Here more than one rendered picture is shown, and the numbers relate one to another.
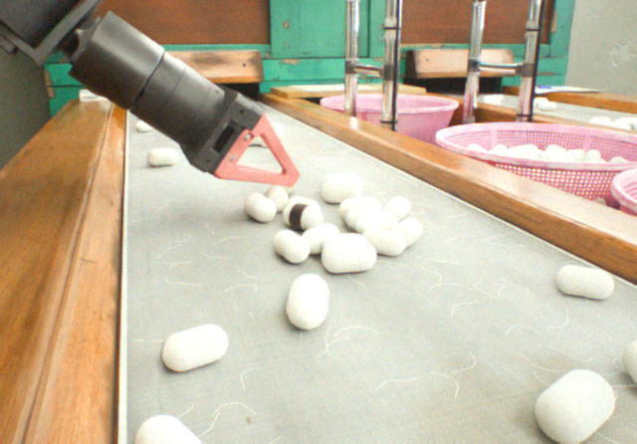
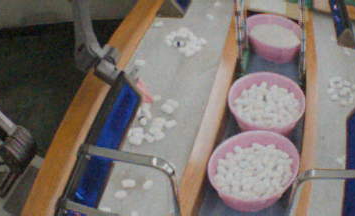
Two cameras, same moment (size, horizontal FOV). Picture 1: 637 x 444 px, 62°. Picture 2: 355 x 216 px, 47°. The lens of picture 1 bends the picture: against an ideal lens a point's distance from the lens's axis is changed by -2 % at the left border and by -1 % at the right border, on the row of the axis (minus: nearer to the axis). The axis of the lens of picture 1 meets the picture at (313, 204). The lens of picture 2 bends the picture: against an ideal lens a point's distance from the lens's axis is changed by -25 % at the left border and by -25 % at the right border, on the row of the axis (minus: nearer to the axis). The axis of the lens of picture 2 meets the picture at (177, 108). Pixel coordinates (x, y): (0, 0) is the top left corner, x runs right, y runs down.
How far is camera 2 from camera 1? 1.22 m
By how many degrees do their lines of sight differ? 38
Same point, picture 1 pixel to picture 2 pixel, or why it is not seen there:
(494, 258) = (171, 151)
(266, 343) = not seen: hidden behind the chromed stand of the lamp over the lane
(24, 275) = (77, 127)
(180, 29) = not seen: outside the picture
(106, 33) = (98, 69)
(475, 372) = (128, 174)
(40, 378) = (72, 151)
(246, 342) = not seen: hidden behind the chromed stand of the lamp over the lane
